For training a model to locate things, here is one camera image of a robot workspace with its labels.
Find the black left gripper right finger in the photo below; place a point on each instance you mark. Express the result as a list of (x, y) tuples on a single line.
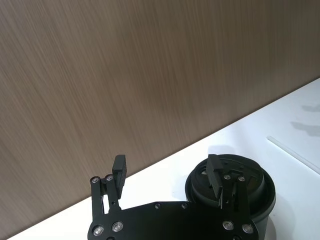
[(214, 178)]

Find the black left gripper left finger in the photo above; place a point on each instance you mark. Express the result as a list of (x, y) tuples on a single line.
[(119, 175)]

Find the black plastic cup lid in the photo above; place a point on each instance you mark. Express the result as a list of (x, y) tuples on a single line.
[(255, 182)]

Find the clear plastic straw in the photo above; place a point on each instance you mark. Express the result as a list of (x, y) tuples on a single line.
[(292, 153)]

